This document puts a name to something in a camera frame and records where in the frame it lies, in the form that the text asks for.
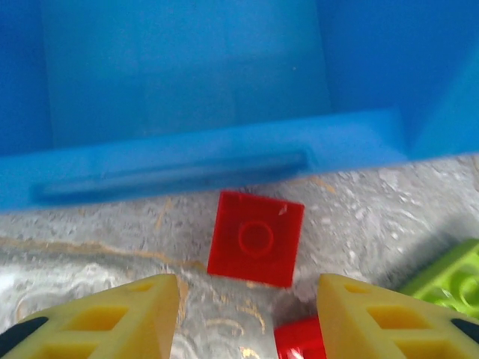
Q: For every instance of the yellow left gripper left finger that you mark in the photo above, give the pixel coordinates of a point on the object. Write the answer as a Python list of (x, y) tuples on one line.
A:
[(157, 318)]

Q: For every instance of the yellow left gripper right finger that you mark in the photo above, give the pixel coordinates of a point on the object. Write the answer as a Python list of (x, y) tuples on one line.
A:
[(337, 318)]

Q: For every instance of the red lego brick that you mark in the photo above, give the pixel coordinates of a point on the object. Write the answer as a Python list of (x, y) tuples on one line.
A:
[(295, 336)]

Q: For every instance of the green lego brick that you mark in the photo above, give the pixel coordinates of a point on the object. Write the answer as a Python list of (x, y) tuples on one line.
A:
[(449, 269)]

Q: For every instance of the small red square lego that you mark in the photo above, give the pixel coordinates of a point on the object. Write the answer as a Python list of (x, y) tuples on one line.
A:
[(232, 213)]

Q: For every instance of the blue three-compartment plastic bin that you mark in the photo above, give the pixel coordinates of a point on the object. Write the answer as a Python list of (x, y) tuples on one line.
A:
[(187, 75)]

